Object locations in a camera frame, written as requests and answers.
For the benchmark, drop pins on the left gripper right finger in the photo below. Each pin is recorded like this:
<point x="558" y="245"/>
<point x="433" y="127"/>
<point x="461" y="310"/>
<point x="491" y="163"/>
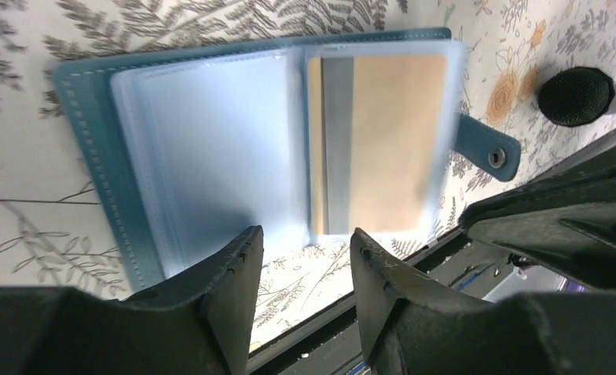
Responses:
<point x="412" y="324"/>

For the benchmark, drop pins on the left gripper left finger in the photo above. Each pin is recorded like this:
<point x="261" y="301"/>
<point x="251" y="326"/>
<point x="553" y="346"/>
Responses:
<point x="196" y="322"/>

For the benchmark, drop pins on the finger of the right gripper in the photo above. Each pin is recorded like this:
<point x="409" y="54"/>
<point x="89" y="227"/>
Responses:
<point x="533" y="196"/>
<point x="570" y="233"/>

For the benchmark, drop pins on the blue card holder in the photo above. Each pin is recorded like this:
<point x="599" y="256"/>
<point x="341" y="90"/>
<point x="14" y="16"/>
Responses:
<point x="187" y="148"/>

